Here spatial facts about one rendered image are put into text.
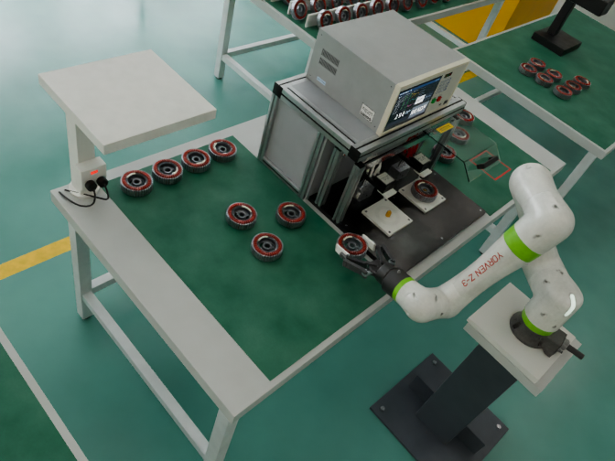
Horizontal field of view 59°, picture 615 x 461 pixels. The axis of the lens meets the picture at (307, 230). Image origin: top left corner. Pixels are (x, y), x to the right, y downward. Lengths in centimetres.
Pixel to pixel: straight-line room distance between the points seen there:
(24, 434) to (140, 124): 84
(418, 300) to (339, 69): 86
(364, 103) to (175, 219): 78
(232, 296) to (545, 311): 102
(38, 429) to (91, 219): 72
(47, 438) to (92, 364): 96
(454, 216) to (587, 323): 145
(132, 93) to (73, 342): 123
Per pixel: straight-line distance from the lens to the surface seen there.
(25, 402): 162
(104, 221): 196
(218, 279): 182
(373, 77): 192
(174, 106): 169
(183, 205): 202
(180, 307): 174
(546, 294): 195
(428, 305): 170
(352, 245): 195
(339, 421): 251
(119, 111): 165
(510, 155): 294
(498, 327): 206
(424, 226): 223
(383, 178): 211
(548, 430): 300
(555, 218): 162
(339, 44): 199
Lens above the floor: 220
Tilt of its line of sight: 45 degrees down
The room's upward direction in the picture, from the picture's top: 20 degrees clockwise
